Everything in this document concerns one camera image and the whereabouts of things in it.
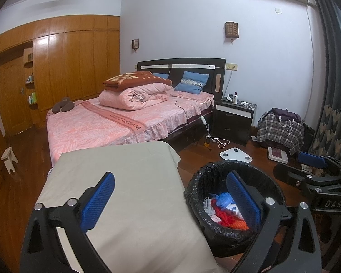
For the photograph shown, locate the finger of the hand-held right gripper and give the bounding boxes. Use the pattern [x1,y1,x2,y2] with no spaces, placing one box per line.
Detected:
[298,152,341,177]
[273,163,316,190]

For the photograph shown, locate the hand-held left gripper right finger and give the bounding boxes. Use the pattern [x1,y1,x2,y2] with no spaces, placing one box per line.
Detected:
[226,171,323,273]

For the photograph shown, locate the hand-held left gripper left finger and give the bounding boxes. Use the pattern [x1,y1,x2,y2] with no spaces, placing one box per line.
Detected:
[19,171,115,273]

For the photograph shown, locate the blue plastic bag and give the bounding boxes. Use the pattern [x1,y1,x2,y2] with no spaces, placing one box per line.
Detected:
[217,192,234,210]

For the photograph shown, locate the orange knitted cloth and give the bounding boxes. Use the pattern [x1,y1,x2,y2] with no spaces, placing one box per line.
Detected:
[229,217,250,231]

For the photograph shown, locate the grey sock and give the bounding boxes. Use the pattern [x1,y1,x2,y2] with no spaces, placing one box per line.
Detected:
[203,196,216,215]

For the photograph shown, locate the black-lined trash bin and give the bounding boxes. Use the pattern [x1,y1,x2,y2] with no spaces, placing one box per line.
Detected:
[184,160,286,258]

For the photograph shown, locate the white scale with red top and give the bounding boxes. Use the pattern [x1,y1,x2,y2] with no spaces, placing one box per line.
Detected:
[267,147,288,164]

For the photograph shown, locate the black bag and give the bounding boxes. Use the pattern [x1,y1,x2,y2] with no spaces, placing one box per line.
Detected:
[303,122,316,151]

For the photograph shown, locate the table with beige cloth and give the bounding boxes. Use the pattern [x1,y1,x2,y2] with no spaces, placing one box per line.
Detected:
[35,142,229,273]

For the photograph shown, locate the plaid covered chair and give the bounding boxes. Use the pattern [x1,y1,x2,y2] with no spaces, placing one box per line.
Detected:
[257,110,305,155]

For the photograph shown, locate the white bathroom scale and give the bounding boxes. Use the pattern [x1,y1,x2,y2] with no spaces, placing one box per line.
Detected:
[220,147,252,164]

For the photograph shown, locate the purple garment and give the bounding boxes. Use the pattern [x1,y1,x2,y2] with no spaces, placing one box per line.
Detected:
[271,108,302,123]

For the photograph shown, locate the patterned curtain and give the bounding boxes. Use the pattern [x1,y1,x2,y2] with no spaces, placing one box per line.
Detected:
[305,0,341,177]

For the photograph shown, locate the dark nightstand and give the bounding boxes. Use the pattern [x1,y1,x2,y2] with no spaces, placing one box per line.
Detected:
[212,97,255,147]

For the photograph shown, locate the bed with pink sheet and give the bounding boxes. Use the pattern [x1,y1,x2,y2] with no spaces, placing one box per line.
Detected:
[46,58,226,162]

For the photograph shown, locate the small wooden stool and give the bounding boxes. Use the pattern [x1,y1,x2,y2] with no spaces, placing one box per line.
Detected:
[1,146,18,174]

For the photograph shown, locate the brown neck pillow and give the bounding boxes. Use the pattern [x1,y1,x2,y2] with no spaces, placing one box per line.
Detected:
[52,97,74,113]

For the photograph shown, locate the folded pink quilt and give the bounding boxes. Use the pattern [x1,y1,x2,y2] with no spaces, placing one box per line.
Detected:
[98,82,173,110]

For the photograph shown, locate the folded brown blanket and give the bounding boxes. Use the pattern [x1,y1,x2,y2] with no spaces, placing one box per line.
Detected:
[103,71,172,92]

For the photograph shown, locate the blue patterned pillow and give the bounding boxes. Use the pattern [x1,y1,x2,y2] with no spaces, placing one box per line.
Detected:
[174,71,210,95]

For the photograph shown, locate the wooden wardrobe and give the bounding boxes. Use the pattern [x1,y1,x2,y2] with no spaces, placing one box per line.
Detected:
[0,15,121,137]

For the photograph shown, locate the white charging cable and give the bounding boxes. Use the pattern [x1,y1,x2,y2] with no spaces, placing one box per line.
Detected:
[207,136,231,149]
[278,116,294,134]

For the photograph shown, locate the large wooden wall lamp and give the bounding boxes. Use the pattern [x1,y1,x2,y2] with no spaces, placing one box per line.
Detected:
[224,21,241,41]

